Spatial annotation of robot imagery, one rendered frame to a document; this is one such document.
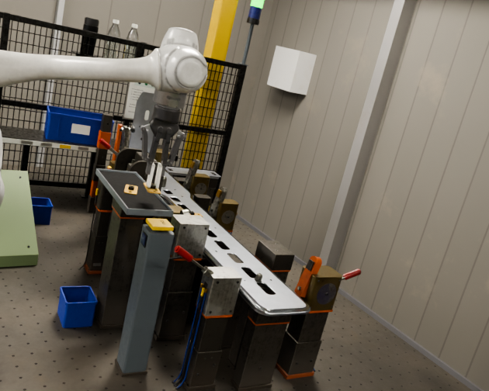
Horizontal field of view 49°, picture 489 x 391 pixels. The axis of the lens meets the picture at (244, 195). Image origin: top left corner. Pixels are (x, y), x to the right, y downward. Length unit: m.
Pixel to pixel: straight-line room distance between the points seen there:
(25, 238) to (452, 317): 2.56
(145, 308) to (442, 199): 2.48
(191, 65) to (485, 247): 2.54
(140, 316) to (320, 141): 3.10
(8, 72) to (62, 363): 0.80
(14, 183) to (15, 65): 0.88
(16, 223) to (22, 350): 0.64
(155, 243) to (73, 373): 0.44
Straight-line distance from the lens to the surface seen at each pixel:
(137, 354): 1.60
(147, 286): 1.49
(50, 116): 2.67
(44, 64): 1.46
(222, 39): 3.10
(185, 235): 1.65
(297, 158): 4.59
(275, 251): 1.81
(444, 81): 3.72
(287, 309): 1.52
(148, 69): 1.32
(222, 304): 1.49
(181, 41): 1.46
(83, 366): 1.65
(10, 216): 2.20
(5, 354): 1.69
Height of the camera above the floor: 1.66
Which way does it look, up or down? 15 degrees down
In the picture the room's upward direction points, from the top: 14 degrees clockwise
